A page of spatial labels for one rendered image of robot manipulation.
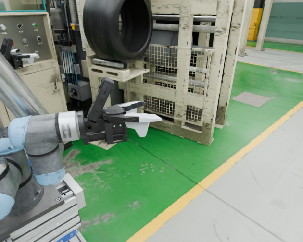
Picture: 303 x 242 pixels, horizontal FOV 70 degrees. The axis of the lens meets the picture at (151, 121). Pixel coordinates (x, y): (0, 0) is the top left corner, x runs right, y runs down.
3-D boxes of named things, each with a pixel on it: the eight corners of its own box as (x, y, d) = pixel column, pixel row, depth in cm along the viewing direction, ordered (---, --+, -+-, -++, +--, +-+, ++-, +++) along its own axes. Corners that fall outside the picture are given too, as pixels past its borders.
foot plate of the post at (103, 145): (88, 142, 236) (88, 139, 234) (106, 131, 256) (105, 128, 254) (107, 150, 223) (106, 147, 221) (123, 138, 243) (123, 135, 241)
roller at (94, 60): (92, 63, 183) (91, 58, 181) (95, 62, 187) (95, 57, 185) (124, 69, 167) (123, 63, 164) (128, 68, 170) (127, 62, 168)
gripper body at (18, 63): (15, 64, 131) (-5, 69, 121) (12, 50, 127) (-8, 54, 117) (24, 67, 129) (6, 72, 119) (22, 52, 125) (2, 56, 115)
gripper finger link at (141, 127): (162, 136, 55) (129, 132, 58) (161, 114, 53) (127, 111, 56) (158, 141, 53) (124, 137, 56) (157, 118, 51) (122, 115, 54)
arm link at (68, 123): (60, 108, 57) (56, 118, 49) (78, 106, 58) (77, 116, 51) (65, 135, 59) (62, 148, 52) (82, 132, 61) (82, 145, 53)
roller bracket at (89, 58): (87, 67, 183) (85, 55, 178) (118, 58, 213) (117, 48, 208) (89, 67, 181) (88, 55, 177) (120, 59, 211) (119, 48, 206)
